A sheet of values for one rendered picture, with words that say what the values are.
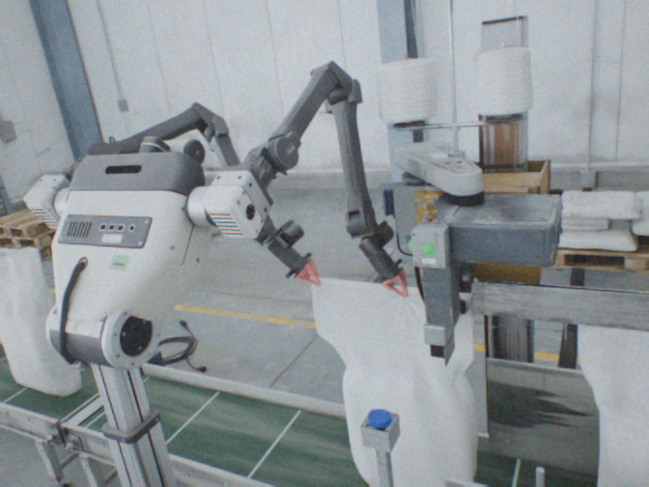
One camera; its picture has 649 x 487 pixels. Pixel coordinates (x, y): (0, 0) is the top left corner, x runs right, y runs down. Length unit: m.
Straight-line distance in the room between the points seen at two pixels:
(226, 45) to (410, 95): 6.43
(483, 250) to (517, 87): 0.43
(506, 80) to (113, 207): 0.99
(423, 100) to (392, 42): 4.72
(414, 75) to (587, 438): 1.23
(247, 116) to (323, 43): 1.55
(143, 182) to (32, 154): 8.23
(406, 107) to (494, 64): 0.25
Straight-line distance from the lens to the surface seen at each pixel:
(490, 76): 1.44
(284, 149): 1.24
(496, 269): 1.58
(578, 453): 1.99
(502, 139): 1.68
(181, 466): 2.17
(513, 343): 1.92
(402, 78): 1.48
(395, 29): 6.19
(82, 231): 1.35
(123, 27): 9.03
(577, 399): 1.87
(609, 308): 1.45
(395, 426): 1.43
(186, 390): 2.56
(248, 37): 7.59
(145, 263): 1.18
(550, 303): 1.46
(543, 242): 1.22
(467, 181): 1.33
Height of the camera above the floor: 1.73
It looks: 19 degrees down
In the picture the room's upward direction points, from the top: 8 degrees counter-clockwise
